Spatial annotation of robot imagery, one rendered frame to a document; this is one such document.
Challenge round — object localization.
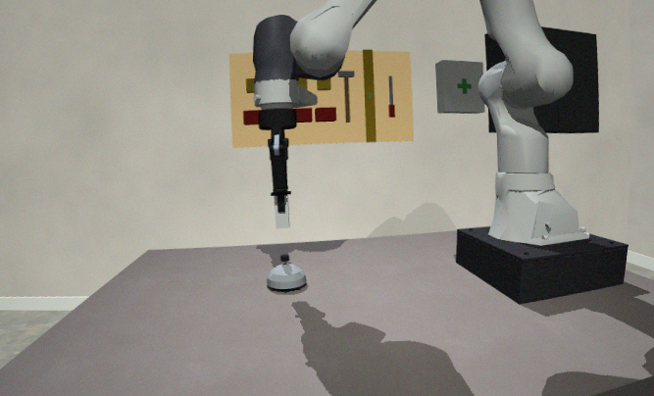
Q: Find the grey dome bell body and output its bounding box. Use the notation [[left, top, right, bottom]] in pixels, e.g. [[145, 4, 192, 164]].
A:
[[267, 255, 307, 292]]

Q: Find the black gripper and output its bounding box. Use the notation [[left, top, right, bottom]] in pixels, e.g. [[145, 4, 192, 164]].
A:
[[258, 109, 297, 228]]

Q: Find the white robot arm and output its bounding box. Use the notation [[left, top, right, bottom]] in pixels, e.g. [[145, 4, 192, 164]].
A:
[[253, 0, 589, 246]]

